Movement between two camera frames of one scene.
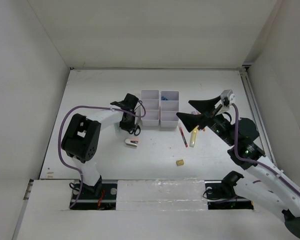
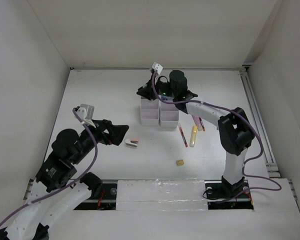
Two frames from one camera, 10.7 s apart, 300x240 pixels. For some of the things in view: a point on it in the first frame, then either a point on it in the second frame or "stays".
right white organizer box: (169, 108) stays
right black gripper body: (220, 126) → (164, 89)
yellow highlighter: (193, 136) stays
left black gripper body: (127, 124) → (100, 135)
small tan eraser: (180, 162) stays
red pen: (183, 137) stays
